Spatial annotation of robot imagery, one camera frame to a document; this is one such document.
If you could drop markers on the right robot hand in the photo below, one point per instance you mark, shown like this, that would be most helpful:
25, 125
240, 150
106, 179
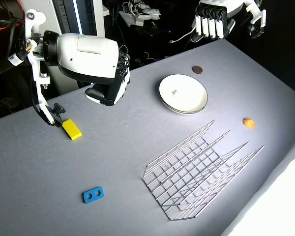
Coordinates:
88, 59

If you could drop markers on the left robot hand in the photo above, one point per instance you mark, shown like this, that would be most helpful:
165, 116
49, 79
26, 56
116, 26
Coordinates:
218, 7

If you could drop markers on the white plate with small print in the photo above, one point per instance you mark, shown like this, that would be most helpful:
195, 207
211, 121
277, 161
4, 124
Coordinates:
184, 112
184, 92

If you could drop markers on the white column with black panel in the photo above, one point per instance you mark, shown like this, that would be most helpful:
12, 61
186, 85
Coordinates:
46, 9

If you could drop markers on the white plastic device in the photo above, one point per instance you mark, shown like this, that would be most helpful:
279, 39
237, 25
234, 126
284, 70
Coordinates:
137, 17

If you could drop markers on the brown round disc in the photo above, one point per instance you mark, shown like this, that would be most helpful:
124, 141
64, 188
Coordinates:
197, 69

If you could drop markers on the yellow rectangular block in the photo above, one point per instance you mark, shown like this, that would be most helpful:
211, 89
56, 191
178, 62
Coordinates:
71, 129

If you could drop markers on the small orange toy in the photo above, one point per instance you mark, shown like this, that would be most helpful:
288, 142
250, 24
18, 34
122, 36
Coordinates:
248, 123

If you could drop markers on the blue block with two holes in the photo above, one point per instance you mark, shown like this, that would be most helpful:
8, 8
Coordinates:
93, 197

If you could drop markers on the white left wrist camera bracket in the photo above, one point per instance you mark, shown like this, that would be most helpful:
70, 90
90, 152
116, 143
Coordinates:
258, 17

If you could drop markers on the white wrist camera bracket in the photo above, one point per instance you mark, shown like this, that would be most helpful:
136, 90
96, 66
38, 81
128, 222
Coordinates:
258, 17
37, 18

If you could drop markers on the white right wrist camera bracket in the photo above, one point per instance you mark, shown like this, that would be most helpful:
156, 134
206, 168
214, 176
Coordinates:
37, 18

